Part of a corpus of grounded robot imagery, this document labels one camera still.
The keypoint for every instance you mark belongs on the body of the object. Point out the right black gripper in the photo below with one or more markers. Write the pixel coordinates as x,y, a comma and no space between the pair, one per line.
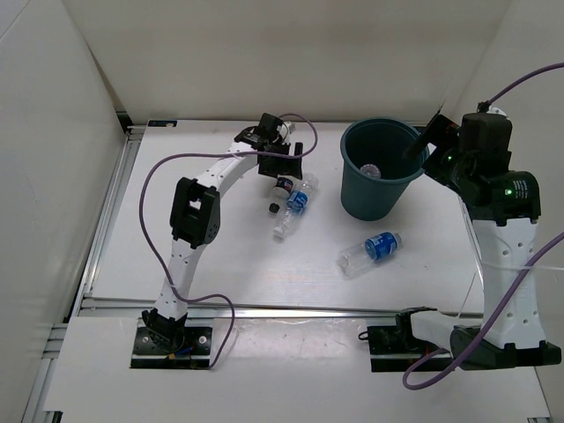
439,131

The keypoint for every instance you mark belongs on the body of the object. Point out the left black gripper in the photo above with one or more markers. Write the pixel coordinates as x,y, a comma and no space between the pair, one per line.
289,166

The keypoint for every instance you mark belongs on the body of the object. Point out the black label plastic bottle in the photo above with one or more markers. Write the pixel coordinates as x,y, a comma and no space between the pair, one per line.
279,194

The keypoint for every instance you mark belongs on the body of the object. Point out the red label red cap bottle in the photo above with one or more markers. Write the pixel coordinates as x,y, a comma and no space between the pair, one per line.
371,170

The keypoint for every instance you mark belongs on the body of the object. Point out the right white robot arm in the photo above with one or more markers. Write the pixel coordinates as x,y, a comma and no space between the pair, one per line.
504,219

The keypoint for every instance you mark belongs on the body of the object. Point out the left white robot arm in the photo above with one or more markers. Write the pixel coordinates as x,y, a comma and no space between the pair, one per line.
195,216

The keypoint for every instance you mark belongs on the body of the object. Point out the dark green plastic bin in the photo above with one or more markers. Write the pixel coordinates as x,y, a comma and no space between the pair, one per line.
378,141

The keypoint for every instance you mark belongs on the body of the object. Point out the blue label bottle white cap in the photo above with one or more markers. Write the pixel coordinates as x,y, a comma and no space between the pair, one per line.
296,205

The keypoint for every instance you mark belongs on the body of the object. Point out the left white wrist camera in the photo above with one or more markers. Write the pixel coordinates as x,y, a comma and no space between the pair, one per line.
287,128

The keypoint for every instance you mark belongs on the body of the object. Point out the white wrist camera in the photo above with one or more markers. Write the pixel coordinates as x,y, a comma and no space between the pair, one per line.
489,108
287,128

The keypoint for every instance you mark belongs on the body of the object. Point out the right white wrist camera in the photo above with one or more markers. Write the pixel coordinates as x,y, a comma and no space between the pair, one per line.
489,108

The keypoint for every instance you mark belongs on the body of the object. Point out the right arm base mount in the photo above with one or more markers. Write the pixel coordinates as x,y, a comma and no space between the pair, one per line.
391,352

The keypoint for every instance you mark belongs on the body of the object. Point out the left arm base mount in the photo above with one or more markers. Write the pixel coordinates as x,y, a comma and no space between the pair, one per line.
190,349

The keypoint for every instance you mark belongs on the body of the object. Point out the aluminium front rail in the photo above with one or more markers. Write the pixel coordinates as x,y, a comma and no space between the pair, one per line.
108,308

